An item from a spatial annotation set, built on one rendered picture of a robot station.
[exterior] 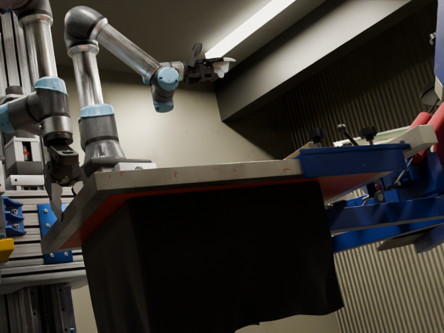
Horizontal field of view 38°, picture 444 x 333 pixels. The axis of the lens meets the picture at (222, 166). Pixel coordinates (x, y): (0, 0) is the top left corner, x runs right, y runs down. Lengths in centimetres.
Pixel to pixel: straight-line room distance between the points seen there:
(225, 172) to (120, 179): 23
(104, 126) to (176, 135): 396
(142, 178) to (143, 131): 464
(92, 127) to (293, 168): 92
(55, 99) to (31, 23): 35
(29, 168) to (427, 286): 457
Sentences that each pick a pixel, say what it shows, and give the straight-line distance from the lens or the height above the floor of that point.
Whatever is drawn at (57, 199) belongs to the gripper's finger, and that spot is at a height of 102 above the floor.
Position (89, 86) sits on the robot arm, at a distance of 241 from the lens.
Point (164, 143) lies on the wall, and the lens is 601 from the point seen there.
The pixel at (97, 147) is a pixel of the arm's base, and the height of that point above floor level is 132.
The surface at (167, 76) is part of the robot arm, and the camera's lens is 230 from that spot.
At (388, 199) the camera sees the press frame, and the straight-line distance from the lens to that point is 236.
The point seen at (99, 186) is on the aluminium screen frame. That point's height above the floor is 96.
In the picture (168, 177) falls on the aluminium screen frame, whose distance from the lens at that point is 132.
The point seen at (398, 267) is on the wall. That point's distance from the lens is 628.
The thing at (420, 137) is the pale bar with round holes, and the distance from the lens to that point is 167.
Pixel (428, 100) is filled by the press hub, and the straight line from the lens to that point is 244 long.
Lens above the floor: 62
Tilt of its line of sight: 15 degrees up
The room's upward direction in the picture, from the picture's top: 12 degrees counter-clockwise
